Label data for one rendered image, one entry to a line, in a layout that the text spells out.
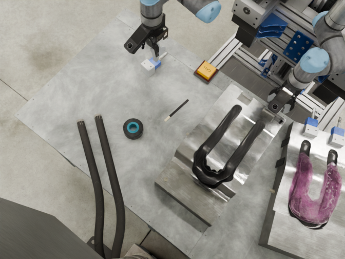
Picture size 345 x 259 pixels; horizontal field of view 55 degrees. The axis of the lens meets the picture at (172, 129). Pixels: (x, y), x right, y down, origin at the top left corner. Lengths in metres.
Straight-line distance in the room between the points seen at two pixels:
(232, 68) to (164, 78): 0.85
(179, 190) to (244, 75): 1.17
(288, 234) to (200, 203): 0.31
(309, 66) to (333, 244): 0.60
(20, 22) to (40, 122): 1.46
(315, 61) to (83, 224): 1.56
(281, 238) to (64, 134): 0.89
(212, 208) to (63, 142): 0.64
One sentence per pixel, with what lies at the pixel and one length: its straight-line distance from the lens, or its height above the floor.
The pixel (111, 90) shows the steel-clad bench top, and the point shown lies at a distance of 1.43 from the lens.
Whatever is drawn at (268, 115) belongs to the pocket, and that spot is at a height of 0.86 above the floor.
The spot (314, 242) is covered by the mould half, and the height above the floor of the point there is 0.91.
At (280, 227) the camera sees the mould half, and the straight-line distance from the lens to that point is 1.23.
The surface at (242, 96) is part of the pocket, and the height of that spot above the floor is 0.86.
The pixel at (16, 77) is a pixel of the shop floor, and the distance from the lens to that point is 2.55.
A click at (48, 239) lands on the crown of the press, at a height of 1.90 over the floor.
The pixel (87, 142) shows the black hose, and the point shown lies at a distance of 1.30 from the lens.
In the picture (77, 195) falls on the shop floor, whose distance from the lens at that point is 2.14.
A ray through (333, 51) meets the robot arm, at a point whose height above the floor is 1.17.
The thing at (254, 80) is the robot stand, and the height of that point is 0.21.
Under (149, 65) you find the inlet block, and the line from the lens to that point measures 1.41.
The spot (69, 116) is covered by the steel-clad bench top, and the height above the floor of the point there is 0.80.
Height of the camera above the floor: 2.06
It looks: 70 degrees down
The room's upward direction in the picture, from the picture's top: 8 degrees clockwise
